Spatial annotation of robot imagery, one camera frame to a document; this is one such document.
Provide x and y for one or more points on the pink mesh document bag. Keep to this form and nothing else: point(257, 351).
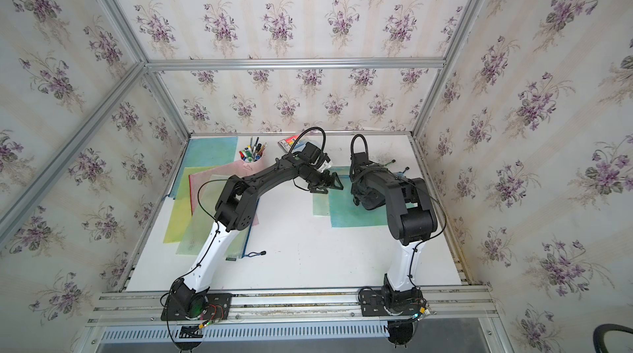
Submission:
point(215, 177)

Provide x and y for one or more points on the large teal document bag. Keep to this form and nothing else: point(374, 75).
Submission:
point(344, 214)

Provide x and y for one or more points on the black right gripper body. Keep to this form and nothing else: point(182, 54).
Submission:
point(361, 194)

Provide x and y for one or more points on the aluminium mounting rail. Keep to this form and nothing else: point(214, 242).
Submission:
point(295, 305)

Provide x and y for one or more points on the yellow mesh document bag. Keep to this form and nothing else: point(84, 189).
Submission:
point(184, 203)

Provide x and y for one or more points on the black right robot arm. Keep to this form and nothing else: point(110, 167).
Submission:
point(411, 221)

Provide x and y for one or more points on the blue mesh document bag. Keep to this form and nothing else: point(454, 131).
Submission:
point(205, 152)

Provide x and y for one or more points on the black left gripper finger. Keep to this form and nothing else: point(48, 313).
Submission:
point(334, 181)
point(323, 189)

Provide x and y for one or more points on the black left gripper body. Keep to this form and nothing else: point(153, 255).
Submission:
point(316, 178)

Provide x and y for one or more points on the light green document bag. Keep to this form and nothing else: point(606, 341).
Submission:
point(201, 226)

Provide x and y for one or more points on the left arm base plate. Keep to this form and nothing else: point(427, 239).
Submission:
point(214, 307)

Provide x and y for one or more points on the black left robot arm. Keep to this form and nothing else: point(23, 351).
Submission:
point(235, 211)

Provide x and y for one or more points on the pink metal pen bucket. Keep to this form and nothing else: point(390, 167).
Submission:
point(253, 152)

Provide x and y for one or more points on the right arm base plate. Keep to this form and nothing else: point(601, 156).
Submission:
point(378, 303)

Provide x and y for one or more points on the pale green rear document bag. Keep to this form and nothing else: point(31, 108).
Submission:
point(321, 204)

